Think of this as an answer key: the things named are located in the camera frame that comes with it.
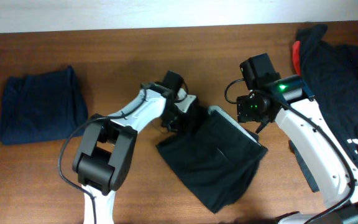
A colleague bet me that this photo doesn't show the folded navy blue garment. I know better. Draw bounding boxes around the folded navy blue garment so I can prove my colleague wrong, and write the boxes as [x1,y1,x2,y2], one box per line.
[0,66,88,145]

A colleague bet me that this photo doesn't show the right black cable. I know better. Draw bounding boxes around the right black cable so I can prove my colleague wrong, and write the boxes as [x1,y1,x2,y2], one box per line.
[224,77,357,224]

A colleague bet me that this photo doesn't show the dark grey garment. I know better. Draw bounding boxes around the dark grey garment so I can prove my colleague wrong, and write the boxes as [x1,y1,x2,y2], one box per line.
[288,140,319,193]

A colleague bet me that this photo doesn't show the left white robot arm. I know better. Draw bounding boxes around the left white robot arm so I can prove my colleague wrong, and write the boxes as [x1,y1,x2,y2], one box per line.
[72,71,196,223]

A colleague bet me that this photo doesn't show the black shorts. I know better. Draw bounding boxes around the black shorts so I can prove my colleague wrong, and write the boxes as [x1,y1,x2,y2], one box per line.
[156,106,268,213]

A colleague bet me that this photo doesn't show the dark navy clothes pile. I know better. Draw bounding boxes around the dark navy clothes pile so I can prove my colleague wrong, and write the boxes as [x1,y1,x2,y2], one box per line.
[296,24,358,168]

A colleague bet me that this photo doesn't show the black cable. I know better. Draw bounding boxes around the black cable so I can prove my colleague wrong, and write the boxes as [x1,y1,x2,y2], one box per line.
[224,77,357,224]
[57,86,149,224]

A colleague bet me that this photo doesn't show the left black cable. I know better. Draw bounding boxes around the left black cable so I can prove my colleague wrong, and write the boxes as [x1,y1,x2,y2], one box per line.
[57,86,149,224]

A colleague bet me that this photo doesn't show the red garment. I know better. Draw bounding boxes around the red garment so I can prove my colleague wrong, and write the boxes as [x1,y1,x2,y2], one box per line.
[292,40,301,76]

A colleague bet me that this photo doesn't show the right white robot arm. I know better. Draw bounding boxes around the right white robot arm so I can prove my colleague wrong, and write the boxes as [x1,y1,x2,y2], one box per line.
[236,54,358,223]

